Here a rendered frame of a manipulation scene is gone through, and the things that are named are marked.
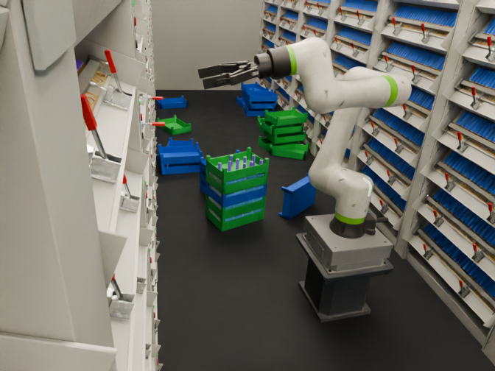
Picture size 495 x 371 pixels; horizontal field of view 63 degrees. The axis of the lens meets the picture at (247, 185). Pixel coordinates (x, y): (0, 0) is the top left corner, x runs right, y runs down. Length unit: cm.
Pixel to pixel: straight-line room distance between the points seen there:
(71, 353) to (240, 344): 154
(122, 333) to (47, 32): 44
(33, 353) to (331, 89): 115
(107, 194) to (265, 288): 161
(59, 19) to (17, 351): 15
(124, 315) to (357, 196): 121
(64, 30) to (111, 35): 65
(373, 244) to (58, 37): 159
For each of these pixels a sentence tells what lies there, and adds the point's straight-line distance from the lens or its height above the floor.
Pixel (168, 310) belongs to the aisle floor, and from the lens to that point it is 189.
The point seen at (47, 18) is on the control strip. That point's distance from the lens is 18.
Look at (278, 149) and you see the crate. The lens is 348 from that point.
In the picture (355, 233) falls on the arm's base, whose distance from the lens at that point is 171.
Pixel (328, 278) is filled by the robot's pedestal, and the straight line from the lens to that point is 166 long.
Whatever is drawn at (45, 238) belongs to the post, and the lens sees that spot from 18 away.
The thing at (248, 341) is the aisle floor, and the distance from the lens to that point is 176.
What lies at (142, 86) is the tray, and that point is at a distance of 159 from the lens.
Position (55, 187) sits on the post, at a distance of 19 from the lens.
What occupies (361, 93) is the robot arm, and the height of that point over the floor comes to 100.
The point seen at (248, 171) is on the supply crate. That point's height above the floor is 35.
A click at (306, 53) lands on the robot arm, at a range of 129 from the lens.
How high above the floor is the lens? 131
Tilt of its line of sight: 27 degrees down
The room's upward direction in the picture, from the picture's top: 4 degrees clockwise
